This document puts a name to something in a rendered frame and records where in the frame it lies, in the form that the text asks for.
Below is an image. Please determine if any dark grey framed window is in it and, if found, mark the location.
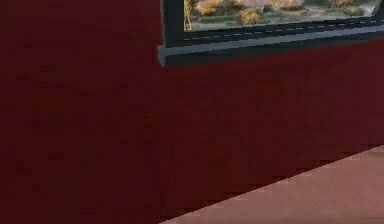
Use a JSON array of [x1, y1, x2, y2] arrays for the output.
[[157, 0, 384, 69]]

